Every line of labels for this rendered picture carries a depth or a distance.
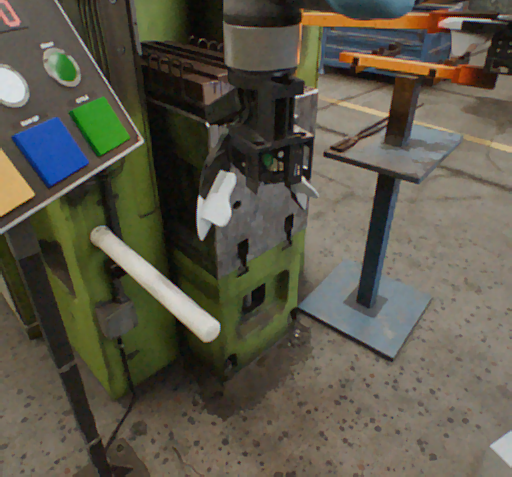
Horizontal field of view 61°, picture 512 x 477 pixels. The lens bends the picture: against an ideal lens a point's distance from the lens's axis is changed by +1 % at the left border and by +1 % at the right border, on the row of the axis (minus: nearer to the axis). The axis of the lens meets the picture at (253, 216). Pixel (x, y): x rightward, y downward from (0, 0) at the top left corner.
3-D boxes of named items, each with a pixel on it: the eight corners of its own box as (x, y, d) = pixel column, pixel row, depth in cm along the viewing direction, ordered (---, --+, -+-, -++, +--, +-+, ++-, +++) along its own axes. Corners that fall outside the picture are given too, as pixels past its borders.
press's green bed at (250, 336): (298, 328, 164) (306, 226, 139) (224, 388, 142) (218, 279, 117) (208, 262, 198) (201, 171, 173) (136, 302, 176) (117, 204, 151)
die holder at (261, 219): (308, 226, 139) (319, 88, 115) (217, 280, 117) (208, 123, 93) (201, 171, 173) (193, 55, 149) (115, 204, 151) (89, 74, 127)
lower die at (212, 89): (265, 95, 110) (266, 60, 105) (204, 113, 98) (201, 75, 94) (171, 66, 136) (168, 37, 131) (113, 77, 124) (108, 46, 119)
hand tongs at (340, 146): (414, 103, 170) (414, 100, 169) (424, 105, 168) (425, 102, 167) (329, 149, 132) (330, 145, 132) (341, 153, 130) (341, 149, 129)
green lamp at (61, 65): (86, 82, 64) (79, 51, 62) (54, 88, 61) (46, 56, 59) (76, 77, 66) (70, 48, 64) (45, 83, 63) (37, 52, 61)
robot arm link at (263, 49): (210, 18, 42) (280, 13, 46) (212, 66, 45) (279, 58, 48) (246, 30, 37) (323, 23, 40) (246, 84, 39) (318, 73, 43)
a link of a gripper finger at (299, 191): (322, 226, 55) (289, 184, 49) (297, 205, 59) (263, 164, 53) (340, 209, 55) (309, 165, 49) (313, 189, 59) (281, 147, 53)
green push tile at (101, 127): (131, 138, 69) (105, 95, 66) (101, 156, 64) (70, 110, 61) (124, 142, 70) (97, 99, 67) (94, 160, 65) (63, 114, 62)
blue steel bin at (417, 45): (448, 76, 474) (466, 3, 435) (418, 92, 423) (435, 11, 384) (352, 60, 540) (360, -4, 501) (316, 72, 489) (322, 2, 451)
